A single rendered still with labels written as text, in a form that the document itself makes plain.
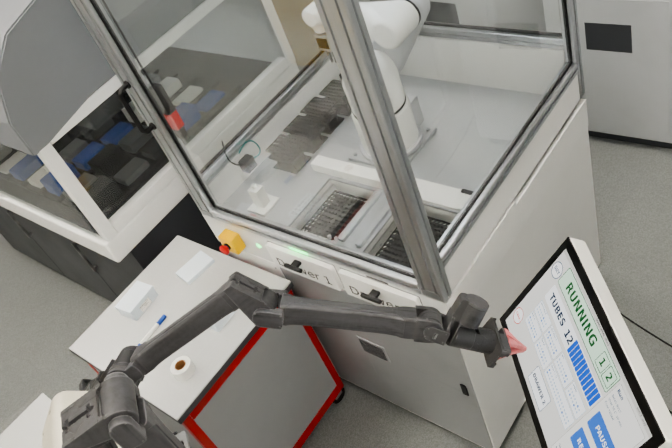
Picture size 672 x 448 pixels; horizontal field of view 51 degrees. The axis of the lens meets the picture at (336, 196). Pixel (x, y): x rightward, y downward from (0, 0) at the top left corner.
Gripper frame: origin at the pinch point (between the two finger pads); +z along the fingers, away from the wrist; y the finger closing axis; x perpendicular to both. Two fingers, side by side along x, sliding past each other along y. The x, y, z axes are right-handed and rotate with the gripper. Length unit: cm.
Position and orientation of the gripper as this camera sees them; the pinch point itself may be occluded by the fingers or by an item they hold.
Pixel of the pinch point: (522, 349)
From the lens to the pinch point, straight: 176.4
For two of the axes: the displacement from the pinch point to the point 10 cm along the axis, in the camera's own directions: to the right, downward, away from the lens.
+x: -3.9, 7.1, 5.9
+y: -0.7, -6.6, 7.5
